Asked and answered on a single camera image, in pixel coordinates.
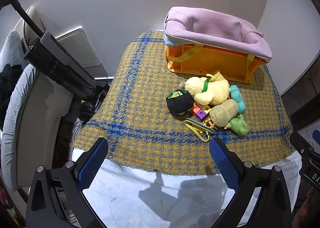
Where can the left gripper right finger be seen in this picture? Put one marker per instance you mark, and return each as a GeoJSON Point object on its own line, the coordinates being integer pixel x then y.
{"type": "Point", "coordinates": [272, 208]}

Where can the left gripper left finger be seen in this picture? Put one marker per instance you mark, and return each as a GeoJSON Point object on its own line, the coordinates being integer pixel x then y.
{"type": "Point", "coordinates": [56, 196]}

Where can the green rubber frog toy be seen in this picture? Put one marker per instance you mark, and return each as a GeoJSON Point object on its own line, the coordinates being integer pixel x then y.
{"type": "Point", "coordinates": [238, 125]}

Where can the teal fabric plush toy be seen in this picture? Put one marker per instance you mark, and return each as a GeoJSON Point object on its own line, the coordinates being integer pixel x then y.
{"type": "Point", "coordinates": [236, 95]}

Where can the tan peanut plush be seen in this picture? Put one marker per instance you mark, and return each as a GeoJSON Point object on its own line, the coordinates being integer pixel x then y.
{"type": "Point", "coordinates": [220, 115]}

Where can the colourful toy cube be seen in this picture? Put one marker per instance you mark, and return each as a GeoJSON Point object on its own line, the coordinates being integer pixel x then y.
{"type": "Point", "coordinates": [200, 111]}

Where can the yellow plush bear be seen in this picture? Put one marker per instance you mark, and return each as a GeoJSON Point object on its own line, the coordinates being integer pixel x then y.
{"type": "Point", "coordinates": [216, 93]}

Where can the yellow toy cup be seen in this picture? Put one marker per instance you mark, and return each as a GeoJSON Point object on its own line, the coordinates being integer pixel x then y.
{"type": "Point", "coordinates": [215, 77]}

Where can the black mesh pouch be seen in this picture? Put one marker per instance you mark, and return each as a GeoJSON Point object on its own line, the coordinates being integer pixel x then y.
{"type": "Point", "coordinates": [179, 101]}

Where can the white bed sheet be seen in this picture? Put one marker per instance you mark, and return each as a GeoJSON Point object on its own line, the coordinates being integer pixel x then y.
{"type": "Point", "coordinates": [129, 197]}

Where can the grey cushioned chair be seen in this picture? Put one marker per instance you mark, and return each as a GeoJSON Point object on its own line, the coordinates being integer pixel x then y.
{"type": "Point", "coordinates": [32, 119]}

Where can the small wooden figure toy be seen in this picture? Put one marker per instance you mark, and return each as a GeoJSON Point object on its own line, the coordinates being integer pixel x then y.
{"type": "Point", "coordinates": [209, 123]}

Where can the yellow blue houndstooth blanket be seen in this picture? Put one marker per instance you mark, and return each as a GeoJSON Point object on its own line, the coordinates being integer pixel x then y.
{"type": "Point", "coordinates": [142, 118]}

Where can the orange plastic crate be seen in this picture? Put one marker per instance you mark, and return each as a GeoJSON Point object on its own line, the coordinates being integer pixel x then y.
{"type": "Point", "coordinates": [198, 59]}

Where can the pink knit fabric liner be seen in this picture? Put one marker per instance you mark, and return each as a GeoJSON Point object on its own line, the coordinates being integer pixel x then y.
{"type": "Point", "coordinates": [185, 25]}

